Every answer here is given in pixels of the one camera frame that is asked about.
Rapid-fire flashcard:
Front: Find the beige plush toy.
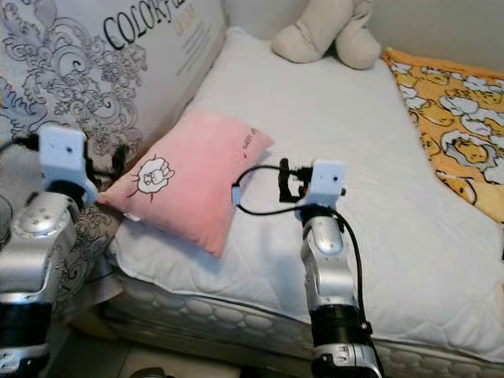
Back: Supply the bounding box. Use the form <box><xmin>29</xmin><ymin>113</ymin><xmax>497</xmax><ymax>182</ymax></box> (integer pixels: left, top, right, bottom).
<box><xmin>272</xmin><ymin>0</ymin><xmax>383</xmax><ymax>70</ymax></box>

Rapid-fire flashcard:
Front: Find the grey printed headboard cushion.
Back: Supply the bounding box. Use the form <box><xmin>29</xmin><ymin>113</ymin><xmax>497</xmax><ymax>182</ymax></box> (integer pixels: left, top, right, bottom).
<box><xmin>0</xmin><ymin>0</ymin><xmax>225</xmax><ymax>292</ymax></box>

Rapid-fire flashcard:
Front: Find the white quilted mattress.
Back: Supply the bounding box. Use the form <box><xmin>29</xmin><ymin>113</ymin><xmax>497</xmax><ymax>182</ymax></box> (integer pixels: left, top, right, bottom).
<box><xmin>109</xmin><ymin>26</ymin><xmax>504</xmax><ymax>355</ymax></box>

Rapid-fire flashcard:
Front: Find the yellow cartoon print blanket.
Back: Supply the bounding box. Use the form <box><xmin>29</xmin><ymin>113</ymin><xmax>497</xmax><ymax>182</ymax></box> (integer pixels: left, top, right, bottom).
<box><xmin>382</xmin><ymin>46</ymin><xmax>504</xmax><ymax>225</ymax></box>

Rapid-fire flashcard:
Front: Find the grey quilted bed base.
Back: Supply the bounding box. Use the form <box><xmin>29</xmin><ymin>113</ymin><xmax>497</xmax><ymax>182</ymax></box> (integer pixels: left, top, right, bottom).
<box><xmin>102</xmin><ymin>272</ymin><xmax>504</xmax><ymax>378</ymax></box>

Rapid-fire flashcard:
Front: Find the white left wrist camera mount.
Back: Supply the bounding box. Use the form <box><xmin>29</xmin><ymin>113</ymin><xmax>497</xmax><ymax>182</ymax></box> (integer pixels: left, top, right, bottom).
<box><xmin>38</xmin><ymin>124</ymin><xmax>99</xmax><ymax>207</ymax></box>

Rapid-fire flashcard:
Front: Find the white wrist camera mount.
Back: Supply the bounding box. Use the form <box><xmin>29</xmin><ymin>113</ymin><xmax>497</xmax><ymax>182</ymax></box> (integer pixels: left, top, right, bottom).
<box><xmin>38</xmin><ymin>124</ymin><xmax>99</xmax><ymax>207</ymax></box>
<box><xmin>295</xmin><ymin>160</ymin><xmax>349</xmax><ymax>209</ymax></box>

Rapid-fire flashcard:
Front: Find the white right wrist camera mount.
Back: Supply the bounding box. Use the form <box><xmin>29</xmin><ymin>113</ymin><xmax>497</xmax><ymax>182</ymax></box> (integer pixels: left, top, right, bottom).
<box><xmin>295</xmin><ymin>160</ymin><xmax>349</xmax><ymax>209</ymax></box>

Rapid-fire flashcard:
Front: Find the pink sheep print pillow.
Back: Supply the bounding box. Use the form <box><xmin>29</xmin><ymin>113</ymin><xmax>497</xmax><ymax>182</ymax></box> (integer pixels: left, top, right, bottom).
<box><xmin>96</xmin><ymin>106</ymin><xmax>275</xmax><ymax>259</ymax></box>

